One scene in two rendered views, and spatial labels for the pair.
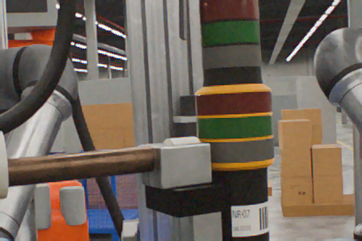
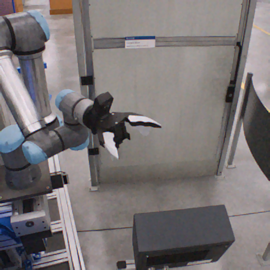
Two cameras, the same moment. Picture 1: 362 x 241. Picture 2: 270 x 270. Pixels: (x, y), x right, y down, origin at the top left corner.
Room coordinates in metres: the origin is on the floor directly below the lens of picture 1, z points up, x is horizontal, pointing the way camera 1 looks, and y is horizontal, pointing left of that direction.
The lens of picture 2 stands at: (0.10, -0.54, 1.88)
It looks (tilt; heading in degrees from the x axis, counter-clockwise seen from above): 35 degrees down; 341
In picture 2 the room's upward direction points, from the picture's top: straight up
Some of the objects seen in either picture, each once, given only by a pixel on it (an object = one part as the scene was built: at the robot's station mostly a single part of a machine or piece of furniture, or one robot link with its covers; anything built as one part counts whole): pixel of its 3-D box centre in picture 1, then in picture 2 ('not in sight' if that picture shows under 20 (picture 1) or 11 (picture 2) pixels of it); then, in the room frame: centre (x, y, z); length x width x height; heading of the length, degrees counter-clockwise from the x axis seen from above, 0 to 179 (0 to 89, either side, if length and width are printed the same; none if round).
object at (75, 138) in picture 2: not in sight; (72, 134); (0.91, -0.60, 1.34); 0.11 x 0.08 x 0.11; 115
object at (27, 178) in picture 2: not in sight; (20, 168); (1.10, -0.38, 1.09); 0.15 x 0.15 x 0.10
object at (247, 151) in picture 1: (235, 149); not in sight; (0.34, -0.06, 1.53); 0.04 x 0.04 x 0.01
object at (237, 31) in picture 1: (229, 35); not in sight; (0.34, -0.06, 1.60); 0.03 x 0.03 x 0.01
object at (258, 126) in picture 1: (234, 125); not in sight; (0.34, -0.06, 1.54); 0.04 x 0.04 x 0.01
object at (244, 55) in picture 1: (231, 58); not in sight; (0.34, -0.06, 1.58); 0.03 x 0.03 x 0.01
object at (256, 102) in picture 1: (233, 103); not in sight; (0.34, -0.06, 1.56); 0.04 x 0.04 x 0.01
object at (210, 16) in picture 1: (229, 12); not in sight; (0.34, -0.06, 1.61); 0.03 x 0.03 x 0.01
